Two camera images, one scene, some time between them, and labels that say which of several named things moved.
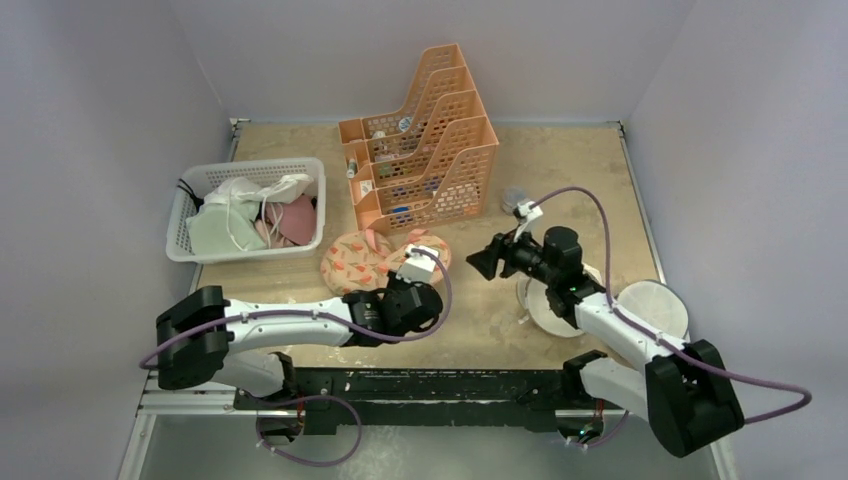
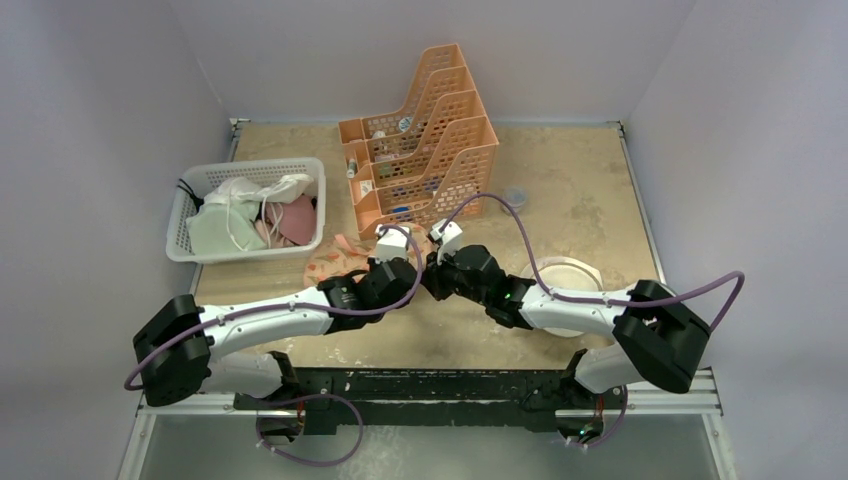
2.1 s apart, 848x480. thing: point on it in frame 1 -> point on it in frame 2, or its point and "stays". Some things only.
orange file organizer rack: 431,162 stays
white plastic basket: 207,177 stays
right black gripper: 499,254 -> 441,273
